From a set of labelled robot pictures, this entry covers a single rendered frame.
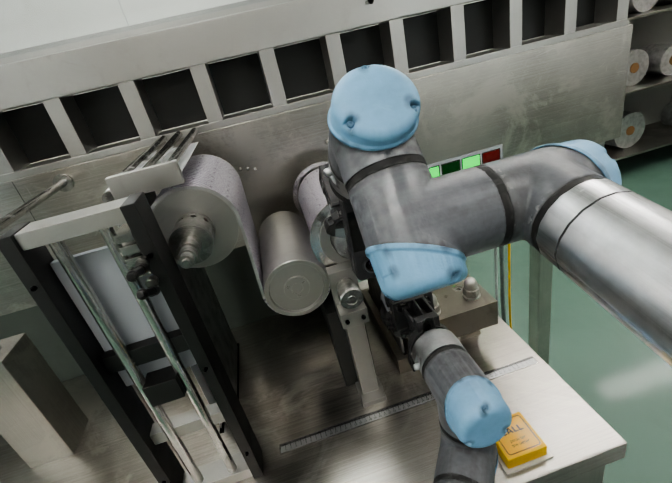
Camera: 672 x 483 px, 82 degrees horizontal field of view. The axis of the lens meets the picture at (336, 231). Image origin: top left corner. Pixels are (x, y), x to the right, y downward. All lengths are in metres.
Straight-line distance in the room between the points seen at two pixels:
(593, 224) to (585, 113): 1.02
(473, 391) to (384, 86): 0.38
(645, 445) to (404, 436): 1.33
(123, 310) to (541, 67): 1.08
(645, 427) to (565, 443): 1.26
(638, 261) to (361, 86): 0.22
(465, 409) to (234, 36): 0.81
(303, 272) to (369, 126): 0.44
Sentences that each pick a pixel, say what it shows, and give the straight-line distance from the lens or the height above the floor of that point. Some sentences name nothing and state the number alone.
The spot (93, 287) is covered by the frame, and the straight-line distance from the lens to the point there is 0.62.
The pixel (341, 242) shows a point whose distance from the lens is 0.67.
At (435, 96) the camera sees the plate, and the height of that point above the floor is 1.39.
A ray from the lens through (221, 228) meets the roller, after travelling 0.67.
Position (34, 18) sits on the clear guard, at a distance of 0.98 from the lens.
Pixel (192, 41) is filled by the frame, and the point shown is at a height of 1.62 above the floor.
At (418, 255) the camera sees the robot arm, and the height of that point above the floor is 1.40.
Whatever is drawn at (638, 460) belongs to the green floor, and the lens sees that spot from 1.96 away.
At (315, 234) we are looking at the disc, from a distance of 0.67.
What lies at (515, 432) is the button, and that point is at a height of 0.92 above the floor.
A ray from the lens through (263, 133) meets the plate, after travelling 0.95.
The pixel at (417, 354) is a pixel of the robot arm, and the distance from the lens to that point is 0.61.
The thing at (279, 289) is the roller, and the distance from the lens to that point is 0.72.
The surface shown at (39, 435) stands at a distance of 1.08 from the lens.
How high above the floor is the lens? 1.56
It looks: 26 degrees down
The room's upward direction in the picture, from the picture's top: 13 degrees counter-clockwise
